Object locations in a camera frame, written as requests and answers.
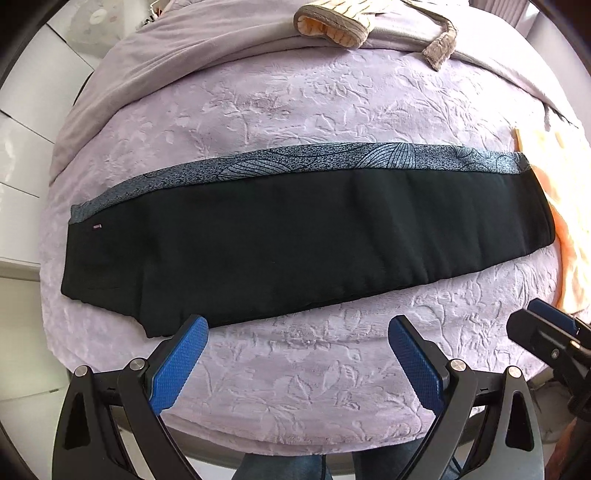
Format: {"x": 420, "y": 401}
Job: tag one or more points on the black pants grey patterned trim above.
{"x": 279, "y": 231}

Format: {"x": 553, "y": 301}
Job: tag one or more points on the blue jeans legs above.
{"x": 379, "y": 463}

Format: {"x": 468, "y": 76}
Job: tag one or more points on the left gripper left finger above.
{"x": 88, "y": 444}

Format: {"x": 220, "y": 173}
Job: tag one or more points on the orange cloth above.
{"x": 561, "y": 163}

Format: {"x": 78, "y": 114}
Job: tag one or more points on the white glossy wardrobe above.
{"x": 41, "y": 75}

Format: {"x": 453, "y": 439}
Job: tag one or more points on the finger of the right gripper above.
{"x": 537, "y": 335}
{"x": 563, "y": 321}

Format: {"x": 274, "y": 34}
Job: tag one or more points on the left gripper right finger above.
{"x": 507, "y": 444}

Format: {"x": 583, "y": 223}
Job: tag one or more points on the beige striped folded cloth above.
{"x": 344, "y": 23}

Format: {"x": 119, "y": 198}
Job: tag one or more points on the covered round fan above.
{"x": 97, "y": 24}

